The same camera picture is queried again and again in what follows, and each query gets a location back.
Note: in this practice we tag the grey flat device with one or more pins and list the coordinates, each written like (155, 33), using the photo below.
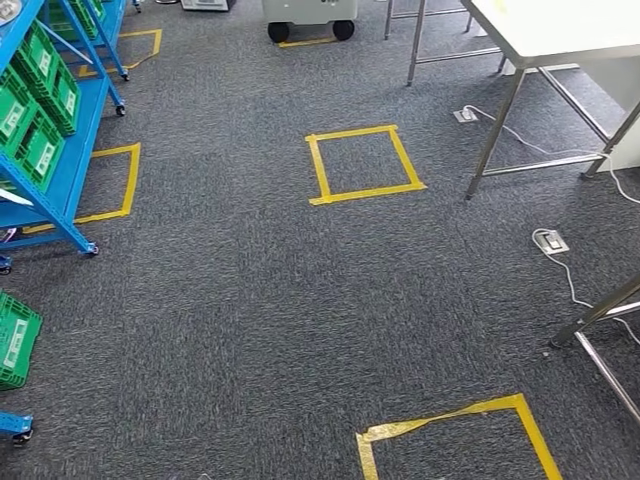
(207, 4)

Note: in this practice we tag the steel table frame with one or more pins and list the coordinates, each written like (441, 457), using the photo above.
(417, 40)

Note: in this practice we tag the white wheeled machine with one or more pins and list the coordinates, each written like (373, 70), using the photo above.
(310, 10)

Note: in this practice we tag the white table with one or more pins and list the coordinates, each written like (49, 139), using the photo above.
(550, 26)

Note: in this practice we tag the metal floor socket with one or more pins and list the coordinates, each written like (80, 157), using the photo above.
(552, 242)
(465, 115)

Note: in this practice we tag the yellow floor tape square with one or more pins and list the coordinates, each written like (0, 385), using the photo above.
(365, 194)
(536, 430)

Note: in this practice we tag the grey plastic wheel cover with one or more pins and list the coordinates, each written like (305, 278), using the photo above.
(7, 10)

